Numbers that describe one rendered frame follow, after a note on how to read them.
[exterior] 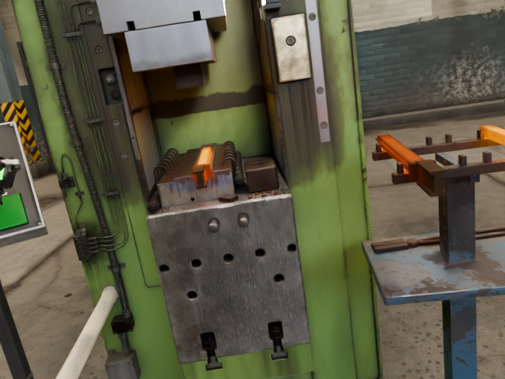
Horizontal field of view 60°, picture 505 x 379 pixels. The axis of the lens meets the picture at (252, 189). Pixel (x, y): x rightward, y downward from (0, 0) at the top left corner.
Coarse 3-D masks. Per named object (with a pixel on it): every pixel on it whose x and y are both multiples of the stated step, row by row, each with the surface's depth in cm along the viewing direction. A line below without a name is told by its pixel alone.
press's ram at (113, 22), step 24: (96, 0) 103; (120, 0) 104; (144, 0) 104; (168, 0) 104; (192, 0) 104; (216, 0) 105; (120, 24) 105; (144, 24) 105; (168, 24) 106; (216, 24) 121
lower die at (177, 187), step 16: (176, 160) 145; (192, 160) 135; (176, 176) 117; (192, 176) 116; (224, 176) 116; (160, 192) 116; (176, 192) 117; (192, 192) 117; (208, 192) 117; (224, 192) 117
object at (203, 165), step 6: (204, 150) 138; (210, 150) 140; (204, 156) 129; (210, 156) 136; (198, 162) 121; (204, 162) 120; (192, 168) 114; (198, 168) 109; (204, 168) 114; (198, 174) 106; (204, 174) 114; (210, 174) 114; (198, 180) 106; (204, 180) 111; (198, 186) 107; (204, 186) 107
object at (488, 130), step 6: (480, 126) 107; (486, 126) 106; (492, 126) 105; (486, 132) 104; (492, 132) 101; (498, 132) 98; (504, 132) 97; (492, 138) 101; (498, 138) 98; (504, 138) 95; (504, 144) 95
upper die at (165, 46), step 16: (128, 32) 106; (144, 32) 106; (160, 32) 106; (176, 32) 106; (192, 32) 106; (208, 32) 110; (128, 48) 106; (144, 48) 107; (160, 48) 107; (176, 48) 107; (192, 48) 107; (208, 48) 107; (144, 64) 108; (160, 64) 108; (176, 64) 108
